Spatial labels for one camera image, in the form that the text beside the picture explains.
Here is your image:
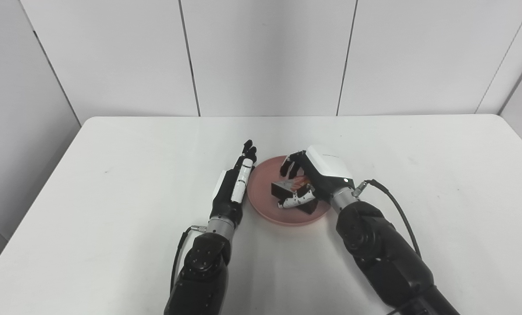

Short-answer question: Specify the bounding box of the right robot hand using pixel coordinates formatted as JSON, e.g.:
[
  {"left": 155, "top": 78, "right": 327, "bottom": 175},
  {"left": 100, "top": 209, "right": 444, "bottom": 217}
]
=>
[{"left": 278, "top": 145, "right": 354, "bottom": 210}]

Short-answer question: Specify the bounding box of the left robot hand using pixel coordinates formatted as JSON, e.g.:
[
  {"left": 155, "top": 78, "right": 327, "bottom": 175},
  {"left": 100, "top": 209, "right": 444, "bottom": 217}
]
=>
[{"left": 210, "top": 140, "right": 258, "bottom": 226}]

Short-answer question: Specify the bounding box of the pink plate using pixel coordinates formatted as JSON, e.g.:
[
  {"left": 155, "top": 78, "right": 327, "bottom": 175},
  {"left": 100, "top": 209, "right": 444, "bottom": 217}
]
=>
[{"left": 247, "top": 155, "right": 332, "bottom": 227}]

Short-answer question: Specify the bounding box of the chocolate cake slice with fruit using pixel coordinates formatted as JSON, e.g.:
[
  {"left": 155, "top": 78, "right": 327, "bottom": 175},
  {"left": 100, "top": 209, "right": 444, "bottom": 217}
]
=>
[{"left": 271, "top": 175, "right": 319, "bottom": 215}]

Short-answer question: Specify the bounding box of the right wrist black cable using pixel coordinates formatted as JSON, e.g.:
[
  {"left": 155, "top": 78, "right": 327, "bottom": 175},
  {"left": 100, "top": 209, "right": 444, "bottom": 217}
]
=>
[{"left": 352, "top": 179, "right": 437, "bottom": 315}]

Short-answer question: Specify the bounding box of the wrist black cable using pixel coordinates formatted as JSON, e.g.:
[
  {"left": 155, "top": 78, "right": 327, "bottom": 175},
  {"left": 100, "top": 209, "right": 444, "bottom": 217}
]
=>
[
  {"left": 170, "top": 225, "right": 208, "bottom": 294},
  {"left": 352, "top": 179, "right": 437, "bottom": 315}
]

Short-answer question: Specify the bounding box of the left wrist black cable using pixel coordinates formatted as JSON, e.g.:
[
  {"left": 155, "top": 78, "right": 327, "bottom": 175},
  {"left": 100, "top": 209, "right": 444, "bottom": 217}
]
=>
[{"left": 170, "top": 225, "right": 208, "bottom": 294}]

